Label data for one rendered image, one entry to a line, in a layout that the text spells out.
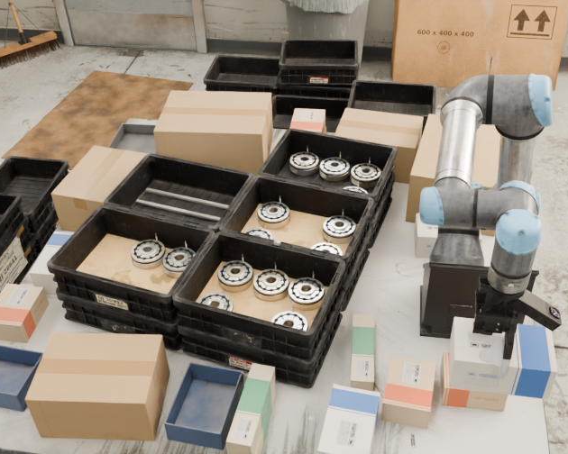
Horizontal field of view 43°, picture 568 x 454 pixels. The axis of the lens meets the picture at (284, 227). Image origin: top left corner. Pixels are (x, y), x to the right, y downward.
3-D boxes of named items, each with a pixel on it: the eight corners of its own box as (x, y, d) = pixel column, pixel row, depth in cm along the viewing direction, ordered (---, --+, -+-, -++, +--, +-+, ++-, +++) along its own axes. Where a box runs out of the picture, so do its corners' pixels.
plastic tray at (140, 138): (123, 133, 296) (122, 122, 293) (170, 135, 294) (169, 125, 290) (103, 170, 276) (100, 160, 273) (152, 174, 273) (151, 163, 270)
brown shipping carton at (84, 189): (102, 180, 271) (93, 145, 261) (154, 189, 266) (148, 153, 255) (61, 230, 249) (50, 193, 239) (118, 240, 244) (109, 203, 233)
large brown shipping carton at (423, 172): (424, 158, 276) (428, 113, 263) (503, 170, 268) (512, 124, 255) (405, 222, 247) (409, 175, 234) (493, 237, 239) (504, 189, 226)
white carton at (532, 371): (542, 354, 156) (551, 327, 150) (547, 399, 147) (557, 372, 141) (449, 344, 159) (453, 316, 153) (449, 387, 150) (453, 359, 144)
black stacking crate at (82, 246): (219, 260, 218) (215, 231, 211) (174, 329, 197) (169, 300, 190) (107, 233, 230) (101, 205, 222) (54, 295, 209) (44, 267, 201)
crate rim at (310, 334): (346, 266, 200) (346, 259, 199) (311, 343, 179) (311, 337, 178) (217, 236, 212) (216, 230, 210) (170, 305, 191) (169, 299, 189)
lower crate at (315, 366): (344, 316, 214) (345, 287, 206) (312, 394, 192) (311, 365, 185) (224, 286, 225) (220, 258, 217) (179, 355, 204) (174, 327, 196)
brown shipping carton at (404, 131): (419, 151, 279) (423, 116, 269) (411, 184, 263) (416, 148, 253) (344, 142, 286) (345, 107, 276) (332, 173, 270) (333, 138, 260)
